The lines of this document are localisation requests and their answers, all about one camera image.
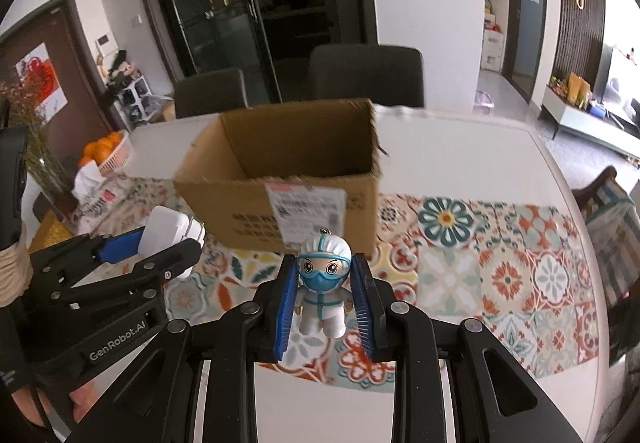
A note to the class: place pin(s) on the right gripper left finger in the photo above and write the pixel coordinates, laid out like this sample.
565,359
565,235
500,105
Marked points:
198,379

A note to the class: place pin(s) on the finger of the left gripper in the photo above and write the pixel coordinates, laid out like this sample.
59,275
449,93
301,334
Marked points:
156,270
83,254

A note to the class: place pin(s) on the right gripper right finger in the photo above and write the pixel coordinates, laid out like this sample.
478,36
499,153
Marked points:
493,397

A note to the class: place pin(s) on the white cube charger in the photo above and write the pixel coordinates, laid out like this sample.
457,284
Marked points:
166,227

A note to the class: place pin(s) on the medic figurine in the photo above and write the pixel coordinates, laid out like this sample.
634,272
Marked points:
322,301

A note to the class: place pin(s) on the left hand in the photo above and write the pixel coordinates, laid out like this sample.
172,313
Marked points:
37,411

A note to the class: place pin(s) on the patterned tissue pack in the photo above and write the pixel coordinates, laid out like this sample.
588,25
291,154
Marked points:
97,196

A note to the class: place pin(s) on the yellow woven mat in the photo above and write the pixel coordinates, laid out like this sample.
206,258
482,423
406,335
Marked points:
50,232

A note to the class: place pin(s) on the white basket of oranges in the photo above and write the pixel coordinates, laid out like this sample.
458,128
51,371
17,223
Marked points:
110,153

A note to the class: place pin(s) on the patterned floral table runner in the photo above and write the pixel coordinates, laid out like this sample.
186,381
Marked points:
519,268

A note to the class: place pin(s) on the white shelf with clutter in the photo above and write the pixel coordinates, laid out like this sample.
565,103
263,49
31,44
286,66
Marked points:
125,87

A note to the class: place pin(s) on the dried flower bouquet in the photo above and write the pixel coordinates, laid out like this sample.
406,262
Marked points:
41,163

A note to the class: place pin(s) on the brown cardboard box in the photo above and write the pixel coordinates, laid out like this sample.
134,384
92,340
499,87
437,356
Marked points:
269,177

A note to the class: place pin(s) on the dark grey left chair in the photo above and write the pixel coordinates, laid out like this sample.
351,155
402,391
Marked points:
210,93

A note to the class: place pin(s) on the dark grey chair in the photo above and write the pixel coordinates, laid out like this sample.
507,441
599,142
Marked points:
388,75
210,93

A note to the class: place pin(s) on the striped armchair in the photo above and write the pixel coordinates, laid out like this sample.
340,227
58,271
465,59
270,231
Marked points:
612,220

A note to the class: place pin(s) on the white low tv cabinet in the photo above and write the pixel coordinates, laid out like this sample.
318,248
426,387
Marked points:
578,122

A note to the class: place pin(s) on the dark grey right chair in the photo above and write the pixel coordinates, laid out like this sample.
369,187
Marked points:
388,75

